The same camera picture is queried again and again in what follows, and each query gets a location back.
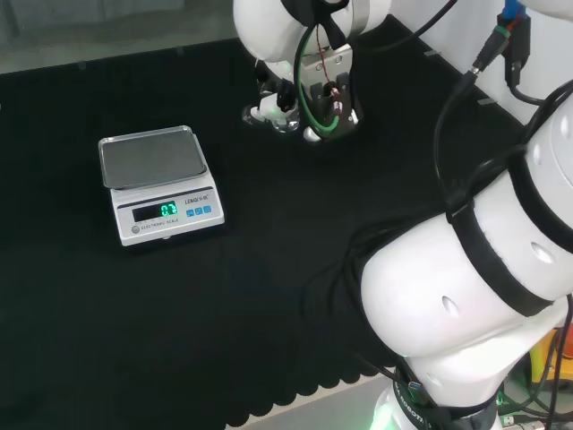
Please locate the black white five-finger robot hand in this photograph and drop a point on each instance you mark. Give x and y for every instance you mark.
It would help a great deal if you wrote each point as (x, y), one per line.
(333, 112)

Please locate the small clear glass beaker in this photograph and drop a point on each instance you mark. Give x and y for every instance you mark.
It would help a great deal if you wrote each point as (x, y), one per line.
(283, 127)

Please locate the white electronic balance steel pan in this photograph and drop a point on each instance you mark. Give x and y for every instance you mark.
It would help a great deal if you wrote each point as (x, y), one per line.
(154, 165)

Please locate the black bench cloth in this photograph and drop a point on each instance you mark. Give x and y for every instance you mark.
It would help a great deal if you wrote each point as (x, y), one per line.
(268, 269)

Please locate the black connector box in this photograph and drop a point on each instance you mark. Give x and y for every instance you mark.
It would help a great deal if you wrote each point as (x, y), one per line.
(518, 49)

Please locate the yellow stop button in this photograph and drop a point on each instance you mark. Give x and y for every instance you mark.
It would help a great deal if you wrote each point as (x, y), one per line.
(544, 358)

